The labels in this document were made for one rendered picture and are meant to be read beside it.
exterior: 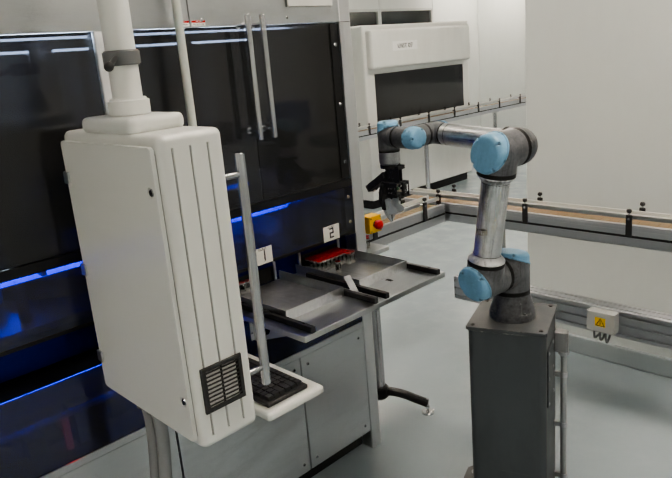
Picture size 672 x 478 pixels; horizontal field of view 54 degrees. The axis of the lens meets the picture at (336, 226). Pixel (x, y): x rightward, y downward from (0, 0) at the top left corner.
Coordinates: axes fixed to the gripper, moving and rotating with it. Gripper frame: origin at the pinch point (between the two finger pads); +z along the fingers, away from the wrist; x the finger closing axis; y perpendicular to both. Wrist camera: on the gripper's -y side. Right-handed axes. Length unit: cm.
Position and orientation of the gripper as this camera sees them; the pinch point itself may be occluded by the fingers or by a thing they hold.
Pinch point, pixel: (389, 217)
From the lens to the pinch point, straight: 242.0
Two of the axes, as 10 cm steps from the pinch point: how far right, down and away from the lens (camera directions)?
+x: 7.1, -2.4, 6.6
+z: 0.9, 9.7, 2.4
